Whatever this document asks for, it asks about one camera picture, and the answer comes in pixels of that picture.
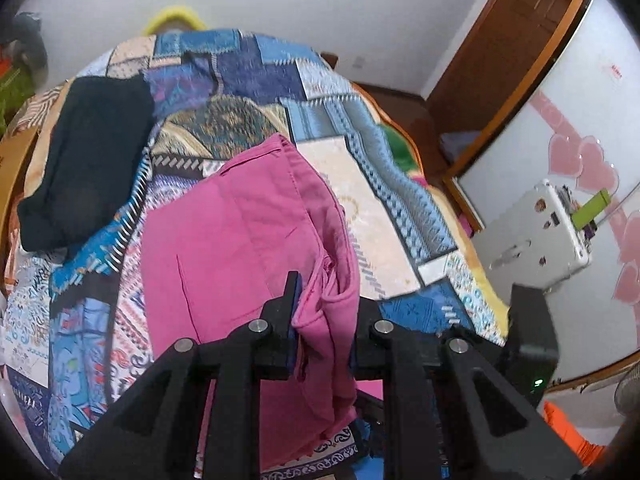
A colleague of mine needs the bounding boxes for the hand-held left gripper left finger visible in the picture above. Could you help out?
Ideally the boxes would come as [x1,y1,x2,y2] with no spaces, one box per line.
[59,271,301,480]

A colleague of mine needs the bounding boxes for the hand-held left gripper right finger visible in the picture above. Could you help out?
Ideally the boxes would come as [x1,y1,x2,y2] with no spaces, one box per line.
[350,300,591,480]

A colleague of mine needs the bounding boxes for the pink pants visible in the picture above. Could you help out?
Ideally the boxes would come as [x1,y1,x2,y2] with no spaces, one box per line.
[140,132,384,469]

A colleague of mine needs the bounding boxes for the black pants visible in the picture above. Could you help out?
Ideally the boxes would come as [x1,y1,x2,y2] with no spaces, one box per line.
[16,75,156,252]

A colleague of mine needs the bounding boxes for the white suitcase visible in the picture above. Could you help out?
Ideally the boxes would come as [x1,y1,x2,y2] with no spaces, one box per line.
[469,178,594,294]

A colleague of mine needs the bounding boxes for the orange cloth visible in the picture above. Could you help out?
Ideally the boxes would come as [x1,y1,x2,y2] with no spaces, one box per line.
[541,400,609,467]

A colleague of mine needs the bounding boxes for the grey fan grille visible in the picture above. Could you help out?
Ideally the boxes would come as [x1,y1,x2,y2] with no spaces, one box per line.
[612,364,640,417]

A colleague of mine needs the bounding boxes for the green bottle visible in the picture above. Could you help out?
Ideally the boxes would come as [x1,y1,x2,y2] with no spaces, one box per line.
[571,188,612,229]

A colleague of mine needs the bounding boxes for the patchwork printed blanket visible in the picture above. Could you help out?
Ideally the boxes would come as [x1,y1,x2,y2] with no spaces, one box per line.
[0,28,510,480]

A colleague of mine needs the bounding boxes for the purple grey floor cloth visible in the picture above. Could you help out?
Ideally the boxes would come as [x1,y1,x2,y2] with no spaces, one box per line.
[439,130,482,162]

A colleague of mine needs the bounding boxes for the green cloth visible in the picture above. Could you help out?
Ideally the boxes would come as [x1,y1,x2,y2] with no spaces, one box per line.
[379,124,417,173]

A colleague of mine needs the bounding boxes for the white sliding wardrobe door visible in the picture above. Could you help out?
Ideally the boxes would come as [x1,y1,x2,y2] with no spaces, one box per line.
[456,0,640,378]

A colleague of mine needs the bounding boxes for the brown wooden door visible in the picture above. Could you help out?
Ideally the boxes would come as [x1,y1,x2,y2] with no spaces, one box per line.
[424,0,597,128]

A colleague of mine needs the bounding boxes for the wooden lap table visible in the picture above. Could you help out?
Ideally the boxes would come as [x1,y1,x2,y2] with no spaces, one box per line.
[0,129,42,243]

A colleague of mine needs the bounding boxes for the striped orange bedding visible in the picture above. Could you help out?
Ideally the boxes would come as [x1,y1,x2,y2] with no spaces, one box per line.
[7,82,71,133]

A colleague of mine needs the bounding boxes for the yellow foam arch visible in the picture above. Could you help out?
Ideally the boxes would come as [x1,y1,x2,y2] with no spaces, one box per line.
[144,5,207,36]

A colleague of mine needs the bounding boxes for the grey neck pillow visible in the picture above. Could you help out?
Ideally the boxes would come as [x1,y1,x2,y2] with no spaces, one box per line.
[0,11,49,74]

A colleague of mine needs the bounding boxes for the black strap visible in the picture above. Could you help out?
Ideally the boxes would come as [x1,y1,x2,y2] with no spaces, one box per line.
[181,50,224,94]

